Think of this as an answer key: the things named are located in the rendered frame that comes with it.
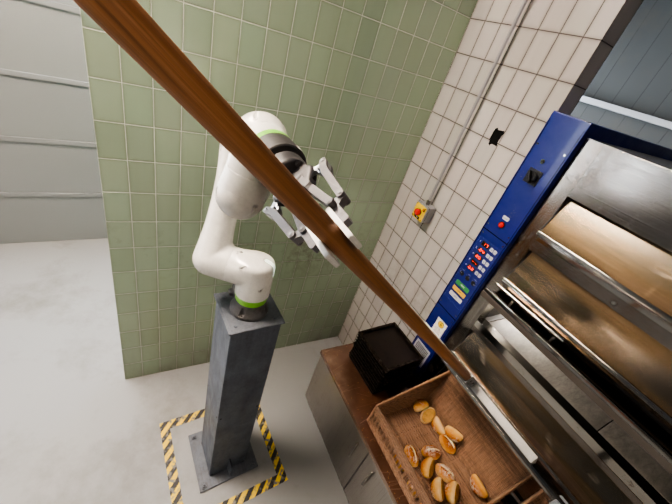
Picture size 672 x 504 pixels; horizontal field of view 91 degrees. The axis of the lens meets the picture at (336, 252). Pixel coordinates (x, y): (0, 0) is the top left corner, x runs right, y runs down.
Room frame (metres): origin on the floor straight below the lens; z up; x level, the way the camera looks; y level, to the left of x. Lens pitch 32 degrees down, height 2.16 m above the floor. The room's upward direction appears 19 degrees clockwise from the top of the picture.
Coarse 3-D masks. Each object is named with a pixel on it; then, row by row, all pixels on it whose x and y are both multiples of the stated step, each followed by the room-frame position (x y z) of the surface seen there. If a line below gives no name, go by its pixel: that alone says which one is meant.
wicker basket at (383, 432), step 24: (432, 384) 1.24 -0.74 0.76; (456, 384) 1.24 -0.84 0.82; (384, 408) 1.06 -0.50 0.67; (408, 408) 1.17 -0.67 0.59; (456, 408) 1.16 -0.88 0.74; (384, 432) 0.93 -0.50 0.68; (408, 432) 1.03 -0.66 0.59; (432, 432) 1.08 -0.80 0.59; (480, 432) 1.04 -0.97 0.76; (456, 456) 1.00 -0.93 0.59; (480, 456) 0.97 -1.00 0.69; (432, 480) 0.84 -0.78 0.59; (456, 480) 0.88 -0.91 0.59; (504, 480) 0.88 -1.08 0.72; (528, 480) 0.84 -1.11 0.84
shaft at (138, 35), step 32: (96, 0) 0.22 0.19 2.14; (128, 0) 0.24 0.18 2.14; (128, 32) 0.23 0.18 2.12; (160, 32) 0.25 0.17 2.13; (160, 64) 0.24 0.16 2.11; (192, 64) 0.27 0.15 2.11; (192, 96) 0.26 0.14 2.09; (224, 128) 0.27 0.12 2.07; (256, 160) 0.29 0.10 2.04; (288, 192) 0.31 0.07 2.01; (320, 224) 0.34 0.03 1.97; (352, 256) 0.38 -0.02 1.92; (384, 288) 0.44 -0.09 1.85; (416, 320) 0.52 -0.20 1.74; (448, 352) 0.65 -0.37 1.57
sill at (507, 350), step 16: (480, 320) 1.37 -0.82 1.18; (496, 336) 1.29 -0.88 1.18; (512, 352) 1.21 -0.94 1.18; (528, 368) 1.14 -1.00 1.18; (544, 384) 1.07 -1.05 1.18; (560, 400) 1.01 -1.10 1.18; (576, 416) 0.95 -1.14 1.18; (576, 432) 0.91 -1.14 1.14; (592, 432) 0.90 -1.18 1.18; (592, 448) 0.85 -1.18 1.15; (608, 448) 0.85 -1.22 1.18; (608, 464) 0.81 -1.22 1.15; (624, 464) 0.80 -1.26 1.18; (624, 480) 0.76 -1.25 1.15; (640, 480) 0.76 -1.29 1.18; (640, 496) 0.72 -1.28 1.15; (656, 496) 0.72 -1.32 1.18
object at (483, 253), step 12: (480, 240) 1.51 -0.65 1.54; (480, 252) 1.48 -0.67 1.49; (492, 252) 1.44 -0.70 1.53; (468, 264) 1.50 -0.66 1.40; (480, 264) 1.46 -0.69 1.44; (456, 276) 1.52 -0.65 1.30; (468, 276) 1.47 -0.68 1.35; (480, 276) 1.43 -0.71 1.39; (456, 288) 1.49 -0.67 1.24; (468, 288) 1.44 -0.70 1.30; (456, 300) 1.46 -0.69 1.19
